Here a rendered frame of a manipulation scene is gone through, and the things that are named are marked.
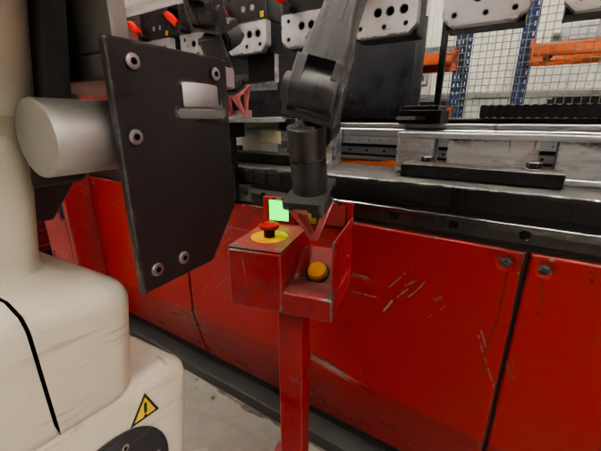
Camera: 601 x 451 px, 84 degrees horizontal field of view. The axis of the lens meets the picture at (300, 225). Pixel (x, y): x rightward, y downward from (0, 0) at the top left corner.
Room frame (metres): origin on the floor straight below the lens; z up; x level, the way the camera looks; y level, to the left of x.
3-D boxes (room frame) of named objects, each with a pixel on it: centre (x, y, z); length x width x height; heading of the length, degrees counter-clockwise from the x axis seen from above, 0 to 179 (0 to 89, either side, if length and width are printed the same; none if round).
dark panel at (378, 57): (1.64, 0.03, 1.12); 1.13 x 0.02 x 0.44; 57
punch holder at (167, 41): (1.31, 0.47, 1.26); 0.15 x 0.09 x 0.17; 57
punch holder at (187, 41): (1.20, 0.30, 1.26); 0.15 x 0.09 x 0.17; 57
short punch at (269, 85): (1.08, 0.11, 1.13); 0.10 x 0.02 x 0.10; 57
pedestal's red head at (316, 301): (0.61, 0.01, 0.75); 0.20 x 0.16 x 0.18; 70
